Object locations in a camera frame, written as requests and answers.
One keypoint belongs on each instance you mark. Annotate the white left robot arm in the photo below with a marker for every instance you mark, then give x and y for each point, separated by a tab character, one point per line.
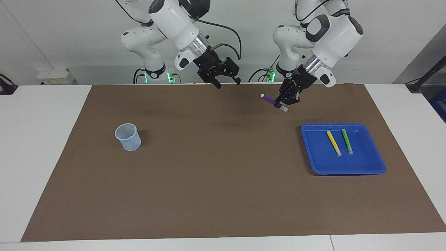
334	31

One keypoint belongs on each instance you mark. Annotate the brown table mat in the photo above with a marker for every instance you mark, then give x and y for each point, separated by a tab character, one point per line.
223	174

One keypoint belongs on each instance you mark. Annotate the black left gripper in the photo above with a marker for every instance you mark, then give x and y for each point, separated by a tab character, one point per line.
301	80

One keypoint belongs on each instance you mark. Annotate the green pen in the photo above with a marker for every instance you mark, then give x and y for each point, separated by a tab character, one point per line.
347	141

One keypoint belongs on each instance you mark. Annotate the white power strip box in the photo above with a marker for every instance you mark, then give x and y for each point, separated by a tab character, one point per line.
52	76

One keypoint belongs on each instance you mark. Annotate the blue crate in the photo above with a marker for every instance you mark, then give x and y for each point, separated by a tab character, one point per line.
439	103

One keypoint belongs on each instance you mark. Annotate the black table clamp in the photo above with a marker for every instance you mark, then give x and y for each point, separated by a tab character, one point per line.
7	89

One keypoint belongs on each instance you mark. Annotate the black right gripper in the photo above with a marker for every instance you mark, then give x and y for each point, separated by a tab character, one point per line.
210	64

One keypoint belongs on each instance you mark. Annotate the black stand pole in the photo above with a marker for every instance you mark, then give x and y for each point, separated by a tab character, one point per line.
414	86

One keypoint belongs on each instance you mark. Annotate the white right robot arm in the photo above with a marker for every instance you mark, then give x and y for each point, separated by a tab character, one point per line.
174	21

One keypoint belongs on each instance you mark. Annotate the blue plastic tray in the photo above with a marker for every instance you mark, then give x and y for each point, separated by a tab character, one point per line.
362	164

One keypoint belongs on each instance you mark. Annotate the pale blue mesh cup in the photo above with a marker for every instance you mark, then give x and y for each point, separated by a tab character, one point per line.
130	143

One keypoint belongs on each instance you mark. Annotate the purple pen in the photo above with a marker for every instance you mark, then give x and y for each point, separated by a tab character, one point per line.
268	99

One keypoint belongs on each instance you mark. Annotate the yellow pen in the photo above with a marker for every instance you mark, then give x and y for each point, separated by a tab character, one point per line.
333	143

